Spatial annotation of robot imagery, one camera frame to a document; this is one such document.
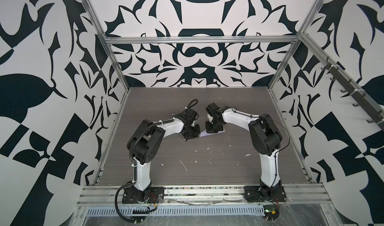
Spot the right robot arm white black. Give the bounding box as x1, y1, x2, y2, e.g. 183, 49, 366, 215
206, 103, 283, 193

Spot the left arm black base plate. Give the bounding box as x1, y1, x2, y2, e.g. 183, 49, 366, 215
122, 185, 165, 204

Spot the aluminium frame corner post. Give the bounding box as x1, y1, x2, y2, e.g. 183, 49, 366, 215
268, 0, 325, 91
81, 0, 130, 92

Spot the aluminium horizontal back bar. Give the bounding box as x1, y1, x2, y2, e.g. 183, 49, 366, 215
106, 35, 295, 44

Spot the black cable left base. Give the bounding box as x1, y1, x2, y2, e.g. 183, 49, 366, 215
114, 180, 157, 224

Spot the hook rail on right wall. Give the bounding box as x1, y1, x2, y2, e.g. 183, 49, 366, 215
320, 57, 384, 131

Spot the white slotted cable duct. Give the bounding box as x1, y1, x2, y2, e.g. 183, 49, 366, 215
87, 205, 265, 217

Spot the aluminium frame corner post right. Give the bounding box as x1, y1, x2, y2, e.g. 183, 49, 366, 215
268, 0, 325, 91

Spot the lilac square paper sheet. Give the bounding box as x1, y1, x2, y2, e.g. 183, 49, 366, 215
200, 130, 225, 138

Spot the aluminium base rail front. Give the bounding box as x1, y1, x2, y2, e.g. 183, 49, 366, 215
76, 184, 332, 206

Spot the aluminium frame corner post left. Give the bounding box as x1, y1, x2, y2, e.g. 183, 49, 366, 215
81, 0, 130, 92

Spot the small green circuit board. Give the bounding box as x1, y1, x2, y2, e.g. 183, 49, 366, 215
263, 205, 280, 222

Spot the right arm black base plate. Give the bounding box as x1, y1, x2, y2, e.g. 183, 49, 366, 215
244, 184, 287, 203

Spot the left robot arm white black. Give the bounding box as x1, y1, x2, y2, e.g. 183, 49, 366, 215
127, 109, 201, 193

